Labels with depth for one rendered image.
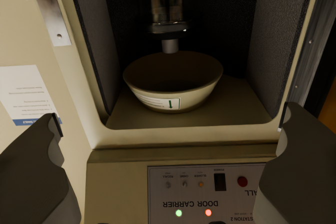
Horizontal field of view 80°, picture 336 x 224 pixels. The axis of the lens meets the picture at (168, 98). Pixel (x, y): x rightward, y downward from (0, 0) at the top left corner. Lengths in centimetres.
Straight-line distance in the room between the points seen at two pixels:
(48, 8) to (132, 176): 24
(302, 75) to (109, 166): 30
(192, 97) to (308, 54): 15
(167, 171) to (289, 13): 26
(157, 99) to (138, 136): 7
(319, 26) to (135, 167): 30
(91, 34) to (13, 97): 74
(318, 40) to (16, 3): 77
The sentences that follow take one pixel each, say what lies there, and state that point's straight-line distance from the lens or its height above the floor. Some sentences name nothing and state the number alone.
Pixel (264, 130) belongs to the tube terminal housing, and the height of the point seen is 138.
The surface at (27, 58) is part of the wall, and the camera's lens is 88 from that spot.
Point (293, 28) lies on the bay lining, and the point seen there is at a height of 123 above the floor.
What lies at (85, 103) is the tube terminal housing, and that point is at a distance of 31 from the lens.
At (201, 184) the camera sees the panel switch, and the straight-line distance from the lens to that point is 32.
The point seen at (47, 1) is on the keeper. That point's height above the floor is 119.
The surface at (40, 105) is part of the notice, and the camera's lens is 97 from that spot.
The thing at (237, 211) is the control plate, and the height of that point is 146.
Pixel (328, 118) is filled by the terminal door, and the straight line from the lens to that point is 29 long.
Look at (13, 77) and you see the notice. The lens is 95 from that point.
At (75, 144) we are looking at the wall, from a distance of 105.
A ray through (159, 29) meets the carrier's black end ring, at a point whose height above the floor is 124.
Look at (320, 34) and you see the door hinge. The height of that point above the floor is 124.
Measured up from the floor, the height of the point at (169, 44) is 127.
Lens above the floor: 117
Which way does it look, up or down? 33 degrees up
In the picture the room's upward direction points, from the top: 175 degrees clockwise
